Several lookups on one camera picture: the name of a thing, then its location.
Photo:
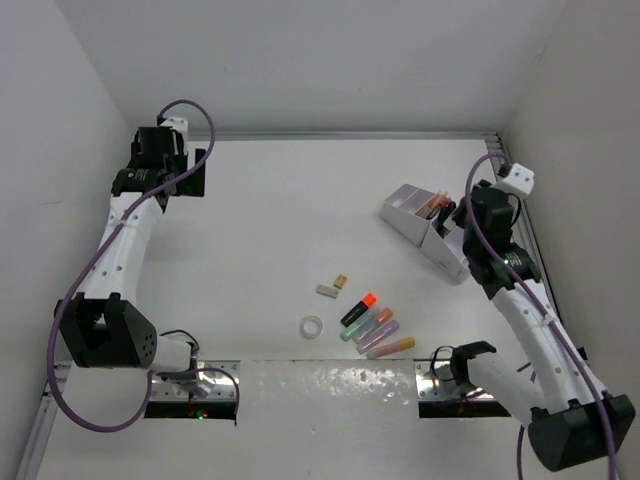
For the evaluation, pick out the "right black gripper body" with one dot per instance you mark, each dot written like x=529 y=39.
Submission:
x=459 y=218

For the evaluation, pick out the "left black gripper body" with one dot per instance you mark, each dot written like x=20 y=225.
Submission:
x=189 y=186

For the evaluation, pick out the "small black scissors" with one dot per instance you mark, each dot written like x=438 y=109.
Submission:
x=444 y=223

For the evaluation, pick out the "pink pen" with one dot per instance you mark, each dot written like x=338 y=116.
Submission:
x=430 y=215

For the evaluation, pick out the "purple highlighter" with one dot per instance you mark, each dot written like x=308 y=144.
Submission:
x=375 y=337

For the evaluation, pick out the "black orange highlighter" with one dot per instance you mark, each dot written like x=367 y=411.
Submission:
x=359 y=309

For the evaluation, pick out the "yellow pink highlighter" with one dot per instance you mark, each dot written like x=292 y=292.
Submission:
x=392 y=348

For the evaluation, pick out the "orange pastel highlighter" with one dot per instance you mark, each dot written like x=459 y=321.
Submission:
x=372 y=324

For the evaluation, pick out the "green highlighter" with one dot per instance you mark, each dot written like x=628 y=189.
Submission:
x=352 y=330

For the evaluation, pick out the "tan eraser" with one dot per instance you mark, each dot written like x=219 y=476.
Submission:
x=340 y=282

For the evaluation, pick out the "grey eraser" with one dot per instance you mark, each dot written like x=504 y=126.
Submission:
x=328 y=291

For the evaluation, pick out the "clear tape roll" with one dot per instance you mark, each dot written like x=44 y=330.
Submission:
x=311 y=327

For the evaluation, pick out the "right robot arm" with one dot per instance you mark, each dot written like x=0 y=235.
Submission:
x=569 y=415

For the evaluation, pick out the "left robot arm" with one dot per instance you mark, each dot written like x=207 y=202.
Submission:
x=102 y=327

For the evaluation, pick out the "white pink compartment organizer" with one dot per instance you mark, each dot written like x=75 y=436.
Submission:
x=402 y=211

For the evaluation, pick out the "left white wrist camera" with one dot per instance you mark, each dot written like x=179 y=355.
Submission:
x=180 y=126

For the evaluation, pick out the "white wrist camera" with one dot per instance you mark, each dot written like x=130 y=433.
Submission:
x=180 y=126
x=515 y=179

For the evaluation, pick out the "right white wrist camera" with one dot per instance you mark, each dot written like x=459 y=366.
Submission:
x=515 y=179

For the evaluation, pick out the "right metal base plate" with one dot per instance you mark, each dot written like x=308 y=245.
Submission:
x=433 y=384

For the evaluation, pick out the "metal base plate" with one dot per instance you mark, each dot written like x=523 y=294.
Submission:
x=213 y=381
x=433 y=384

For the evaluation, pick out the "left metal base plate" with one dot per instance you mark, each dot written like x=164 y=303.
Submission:
x=213 y=381

